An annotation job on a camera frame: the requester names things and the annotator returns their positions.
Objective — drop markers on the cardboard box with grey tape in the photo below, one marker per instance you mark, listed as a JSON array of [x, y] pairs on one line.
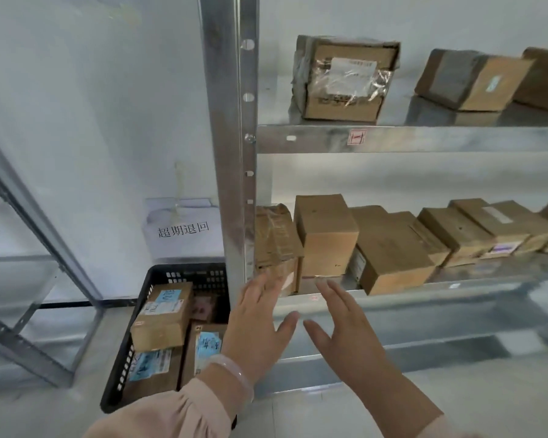
[[484, 82]]

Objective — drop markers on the row of cardboard parcels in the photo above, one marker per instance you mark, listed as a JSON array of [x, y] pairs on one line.
[[392, 255]]

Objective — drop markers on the person's left hand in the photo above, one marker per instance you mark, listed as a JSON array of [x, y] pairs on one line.
[[251, 328]]

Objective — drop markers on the tall box with blue label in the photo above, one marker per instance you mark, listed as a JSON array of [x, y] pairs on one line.
[[205, 351]]

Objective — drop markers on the person's right thumb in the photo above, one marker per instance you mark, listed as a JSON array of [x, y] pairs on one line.
[[317, 336]]

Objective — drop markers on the small box with blue label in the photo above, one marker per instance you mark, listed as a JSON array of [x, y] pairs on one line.
[[162, 321]]

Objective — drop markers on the grey metal rack frame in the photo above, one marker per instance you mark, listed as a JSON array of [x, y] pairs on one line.
[[27, 207]]

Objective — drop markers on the person's left thumb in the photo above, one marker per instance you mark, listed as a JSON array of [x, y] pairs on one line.
[[286, 328]]

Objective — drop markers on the black plastic crate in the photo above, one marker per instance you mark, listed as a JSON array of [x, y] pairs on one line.
[[205, 275]]

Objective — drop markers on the white paper wall sign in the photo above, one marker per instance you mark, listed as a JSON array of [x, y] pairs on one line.
[[182, 230]]

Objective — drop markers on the person's right forearm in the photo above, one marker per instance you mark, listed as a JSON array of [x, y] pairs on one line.
[[406, 405]]

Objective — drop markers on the person's left forearm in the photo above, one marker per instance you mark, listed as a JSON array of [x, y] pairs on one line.
[[164, 415]]

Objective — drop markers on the pinkish brown parcel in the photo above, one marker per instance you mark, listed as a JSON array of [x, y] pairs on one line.
[[203, 307]]

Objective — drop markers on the person's right hand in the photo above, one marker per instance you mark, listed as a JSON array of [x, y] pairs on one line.
[[351, 346]]

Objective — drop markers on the flat box with blue label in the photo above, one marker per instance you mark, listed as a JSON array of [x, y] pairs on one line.
[[150, 374]]

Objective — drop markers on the tape-wrapped cardboard box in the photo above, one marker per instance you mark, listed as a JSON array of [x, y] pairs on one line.
[[342, 93]]

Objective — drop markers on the white jade bangle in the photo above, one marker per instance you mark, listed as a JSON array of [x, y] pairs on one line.
[[237, 367]]

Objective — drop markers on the red bordered shelf sticker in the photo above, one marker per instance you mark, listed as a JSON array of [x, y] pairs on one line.
[[357, 137]]

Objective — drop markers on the grey steel shelving rack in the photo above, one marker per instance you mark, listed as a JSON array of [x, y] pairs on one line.
[[228, 132]]

